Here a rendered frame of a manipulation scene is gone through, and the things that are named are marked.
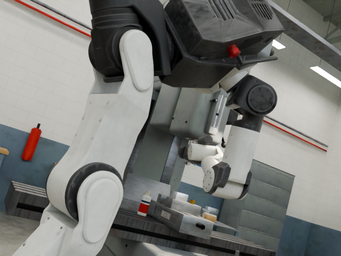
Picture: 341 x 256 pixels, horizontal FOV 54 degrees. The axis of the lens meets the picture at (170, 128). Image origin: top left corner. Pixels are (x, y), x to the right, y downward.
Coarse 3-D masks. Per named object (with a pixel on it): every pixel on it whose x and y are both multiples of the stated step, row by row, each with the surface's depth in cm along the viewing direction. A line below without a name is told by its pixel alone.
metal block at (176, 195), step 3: (174, 192) 150; (177, 192) 147; (171, 195) 151; (174, 195) 149; (177, 195) 147; (180, 195) 148; (183, 195) 149; (186, 195) 149; (174, 198) 148; (177, 198) 147; (180, 198) 148; (183, 198) 148; (186, 198) 149; (186, 201) 149
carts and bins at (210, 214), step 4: (208, 208) 394; (212, 208) 396; (204, 212) 387; (208, 212) 386; (212, 212) 396; (216, 212) 399; (200, 216) 386; (204, 216) 366; (208, 216) 361; (212, 216) 362; (216, 216) 381; (212, 220) 362; (216, 220) 402; (216, 224) 347; (220, 224) 364; (224, 224) 384; (224, 228) 350; (228, 228) 351; (232, 228) 359; (236, 232) 354; (236, 236) 354
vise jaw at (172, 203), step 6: (168, 198) 143; (168, 204) 141; (174, 204) 140; (180, 204) 141; (186, 204) 142; (192, 204) 144; (180, 210) 141; (186, 210) 142; (192, 210) 144; (198, 210) 145
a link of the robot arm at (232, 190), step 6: (204, 162) 120; (210, 162) 118; (216, 162) 119; (204, 168) 118; (228, 180) 103; (216, 186) 102; (228, 186) 103; (234, 186) 103; (240, 186) 104; (210, 192) 103; (216, 192) 103; (222, 192) 103; (228, 192) 103; (234, 192) 104; (240, 192) 104; (228, 198) 107; (234, 198) 106
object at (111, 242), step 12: (108, 240) 156; (120, 240) 145; (132, 240) 136; (120, 252) 141; (132, 252) 132; (144, 252) 125; (156, 252) 119; (168, 252) 125; (180, 252) 132; (192, 252) 140
